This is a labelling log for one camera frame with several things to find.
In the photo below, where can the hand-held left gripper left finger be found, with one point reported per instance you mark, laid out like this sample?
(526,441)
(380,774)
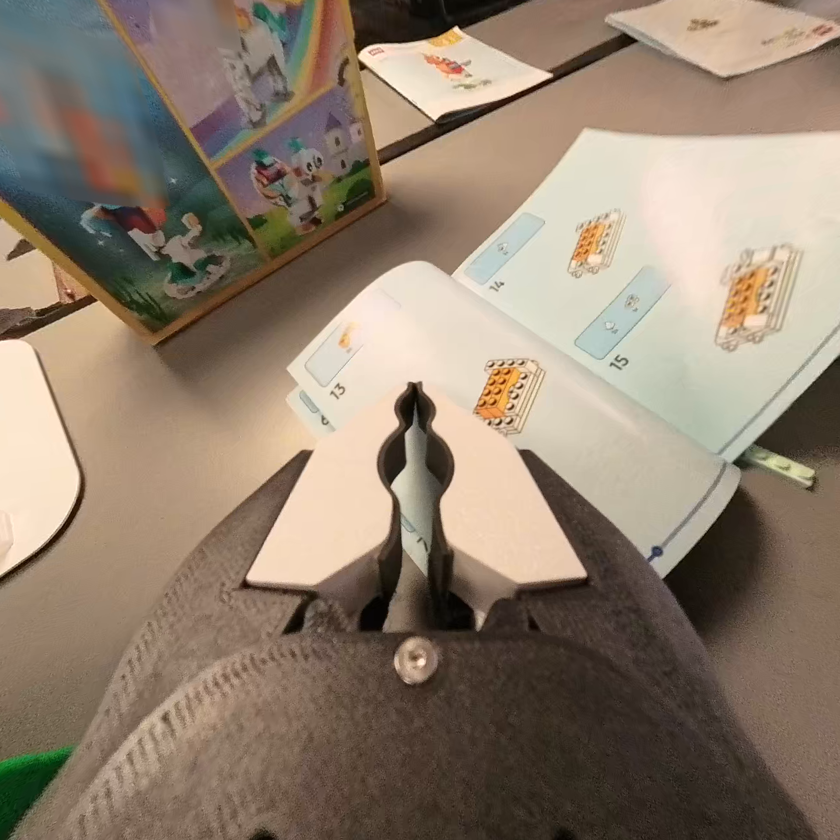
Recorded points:
(328,518)

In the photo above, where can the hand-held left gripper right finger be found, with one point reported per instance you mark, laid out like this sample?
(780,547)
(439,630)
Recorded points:
(505,518)

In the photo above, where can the pale blue instruction booklet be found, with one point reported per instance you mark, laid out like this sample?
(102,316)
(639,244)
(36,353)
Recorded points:
(656,216)

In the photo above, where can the light green lego plate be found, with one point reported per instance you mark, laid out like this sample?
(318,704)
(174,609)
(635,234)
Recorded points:
(784,467)

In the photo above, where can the colourful lego set box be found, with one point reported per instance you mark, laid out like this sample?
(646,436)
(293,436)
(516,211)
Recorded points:
(289,197)

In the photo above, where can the white rounded tray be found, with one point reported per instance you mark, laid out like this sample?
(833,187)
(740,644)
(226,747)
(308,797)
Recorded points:
(33,459)

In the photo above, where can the green cloth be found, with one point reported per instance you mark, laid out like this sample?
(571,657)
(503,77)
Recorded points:
(29,781)

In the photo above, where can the small closed instruction booklet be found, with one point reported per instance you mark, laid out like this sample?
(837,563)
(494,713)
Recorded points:
(453,72)

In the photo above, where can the pale grey closed booklet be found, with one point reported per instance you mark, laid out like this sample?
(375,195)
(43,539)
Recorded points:
(728,36)

